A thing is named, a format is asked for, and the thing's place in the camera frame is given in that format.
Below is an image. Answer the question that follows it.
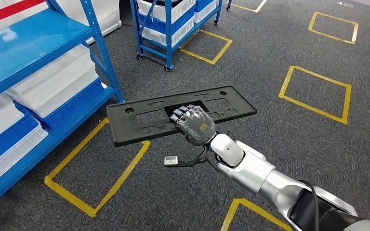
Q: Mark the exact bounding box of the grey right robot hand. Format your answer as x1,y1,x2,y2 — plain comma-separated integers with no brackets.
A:
170,104,217,147

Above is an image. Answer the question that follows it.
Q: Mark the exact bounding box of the black plastic panel part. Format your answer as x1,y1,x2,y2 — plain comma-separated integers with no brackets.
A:
106,85,258,148

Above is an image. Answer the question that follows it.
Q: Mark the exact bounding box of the blue steel shelf rack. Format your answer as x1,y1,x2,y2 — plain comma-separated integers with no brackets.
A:
0,0,125,231

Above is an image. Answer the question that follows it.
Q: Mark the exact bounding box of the blue wheeled rack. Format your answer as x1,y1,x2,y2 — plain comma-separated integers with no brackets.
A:
129,0,225,73

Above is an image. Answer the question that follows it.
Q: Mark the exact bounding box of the blue plastic crate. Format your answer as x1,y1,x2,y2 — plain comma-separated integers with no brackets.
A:
0,113,41,173
194,0,219,13
139,4,196,35
13,76,105,130

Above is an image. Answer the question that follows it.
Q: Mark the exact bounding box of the white panel with red stripe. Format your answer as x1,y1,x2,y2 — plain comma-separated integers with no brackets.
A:
0,0,122,45

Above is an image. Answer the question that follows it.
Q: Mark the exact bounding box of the black camera bracket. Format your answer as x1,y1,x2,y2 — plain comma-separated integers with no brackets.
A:
172,148,210,168

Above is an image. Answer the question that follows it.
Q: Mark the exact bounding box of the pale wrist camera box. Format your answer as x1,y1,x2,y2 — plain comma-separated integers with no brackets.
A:
164,155,179,167

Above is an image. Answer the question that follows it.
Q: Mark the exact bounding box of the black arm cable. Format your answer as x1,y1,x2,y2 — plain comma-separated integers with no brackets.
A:
298,179,320,231

